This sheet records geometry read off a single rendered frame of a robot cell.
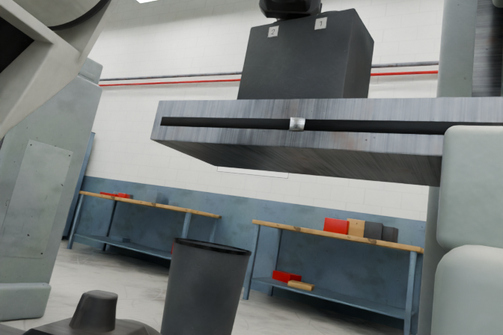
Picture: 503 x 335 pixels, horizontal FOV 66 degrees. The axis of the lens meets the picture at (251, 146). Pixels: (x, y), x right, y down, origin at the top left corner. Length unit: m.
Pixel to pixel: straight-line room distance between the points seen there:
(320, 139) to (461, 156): 0.24
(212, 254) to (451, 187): 1.84
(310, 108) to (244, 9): 6.37
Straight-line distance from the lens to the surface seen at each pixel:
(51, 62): 0.46
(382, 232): 4.42
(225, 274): 2.20
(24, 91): 0.45
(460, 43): 1.16
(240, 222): 5.57
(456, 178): 0.40
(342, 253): 5.00
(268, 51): 0.77
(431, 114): 0.56
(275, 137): 0.61
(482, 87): 1.10
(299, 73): 0.70
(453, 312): 0.23
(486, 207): 0.40
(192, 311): 2.23
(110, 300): 0.51
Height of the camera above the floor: 0.75
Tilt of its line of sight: 12 degrees up
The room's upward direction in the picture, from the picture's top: 10 degrees clockwise
